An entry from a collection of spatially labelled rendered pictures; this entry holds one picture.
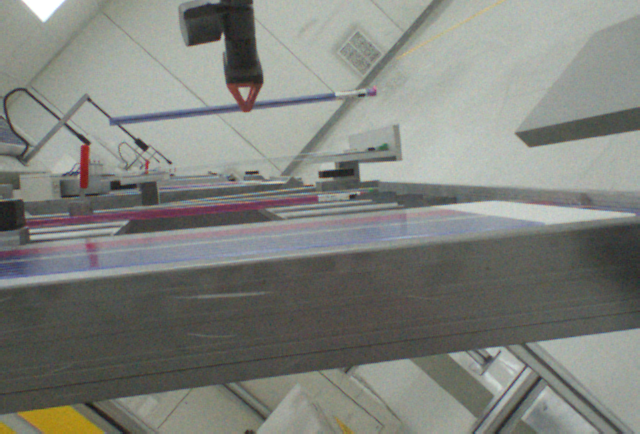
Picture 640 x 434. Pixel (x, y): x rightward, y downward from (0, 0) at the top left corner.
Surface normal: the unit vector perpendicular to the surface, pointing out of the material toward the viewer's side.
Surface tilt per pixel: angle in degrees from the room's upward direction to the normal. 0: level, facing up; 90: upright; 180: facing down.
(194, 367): 90
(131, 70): 90
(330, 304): 90
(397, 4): 90
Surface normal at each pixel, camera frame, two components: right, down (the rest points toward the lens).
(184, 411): 0.19, 0.04
